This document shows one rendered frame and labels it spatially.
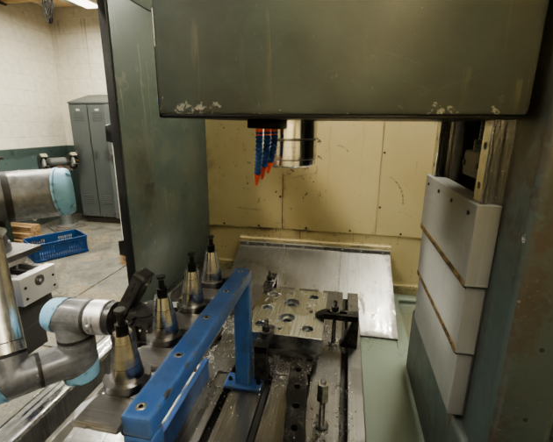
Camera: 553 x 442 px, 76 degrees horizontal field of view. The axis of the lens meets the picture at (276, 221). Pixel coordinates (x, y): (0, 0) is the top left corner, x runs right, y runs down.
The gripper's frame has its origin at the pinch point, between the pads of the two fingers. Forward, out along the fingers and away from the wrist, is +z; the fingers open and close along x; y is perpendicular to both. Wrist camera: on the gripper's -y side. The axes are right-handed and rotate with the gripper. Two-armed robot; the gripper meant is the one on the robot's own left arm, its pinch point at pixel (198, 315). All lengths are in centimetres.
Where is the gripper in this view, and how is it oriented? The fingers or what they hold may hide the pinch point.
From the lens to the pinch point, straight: 75.5
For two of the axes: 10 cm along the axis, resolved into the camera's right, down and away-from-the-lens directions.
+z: 9.8, 0.1, -1.9
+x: -1.9, 2.5, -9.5
